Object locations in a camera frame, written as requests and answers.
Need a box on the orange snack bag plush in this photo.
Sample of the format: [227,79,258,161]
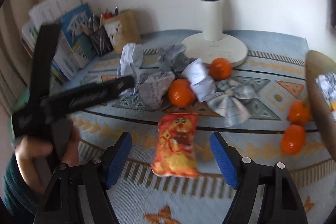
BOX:
[151,113,199,178]

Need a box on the grey plaid fabric bow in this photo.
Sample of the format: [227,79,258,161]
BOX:
[206,78,257,127]

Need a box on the paper ball back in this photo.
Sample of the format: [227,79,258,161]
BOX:
[158,43,196,75]

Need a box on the orange mandarin front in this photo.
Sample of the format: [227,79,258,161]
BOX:
[280,124,306,155]

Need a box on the orange mandarin with stem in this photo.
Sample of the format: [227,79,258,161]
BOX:
[287,101,311,127]

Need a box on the white paper ball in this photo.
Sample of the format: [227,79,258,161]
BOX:
[315,72,336,112]

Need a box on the person's left forearm teal sleeve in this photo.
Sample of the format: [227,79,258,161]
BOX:
[3,153,39,223]

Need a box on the person's left hand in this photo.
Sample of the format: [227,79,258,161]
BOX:
[15,126,81,195]

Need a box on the black mesh pen holder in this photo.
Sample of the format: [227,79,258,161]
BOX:
[89,14,113,56]

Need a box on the stack of books upright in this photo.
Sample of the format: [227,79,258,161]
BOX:
[21,0,96,83]

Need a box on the brown kraft pen container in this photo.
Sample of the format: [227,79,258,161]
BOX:
[102,10,142,55]

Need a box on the patterned blue table mat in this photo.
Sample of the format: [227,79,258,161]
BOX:
[60,29,336,224]

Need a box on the white desk lamp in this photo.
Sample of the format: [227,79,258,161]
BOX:
[182,0,248,67]

